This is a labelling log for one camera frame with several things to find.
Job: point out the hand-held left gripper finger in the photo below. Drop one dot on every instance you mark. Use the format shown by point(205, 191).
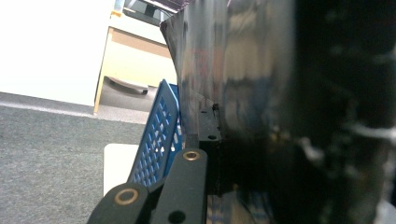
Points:
point(213, 161)

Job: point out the black computer monitor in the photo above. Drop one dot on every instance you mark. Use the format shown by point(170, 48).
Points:
point(146, 12)

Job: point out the white flat sheet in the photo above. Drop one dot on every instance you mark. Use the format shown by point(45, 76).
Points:
point(118, 168)

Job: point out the blue perforated plastic basket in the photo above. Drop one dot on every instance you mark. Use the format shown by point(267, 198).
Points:
point(155, 140)

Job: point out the light wooden desk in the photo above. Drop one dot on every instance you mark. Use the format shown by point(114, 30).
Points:
point(134, 62)

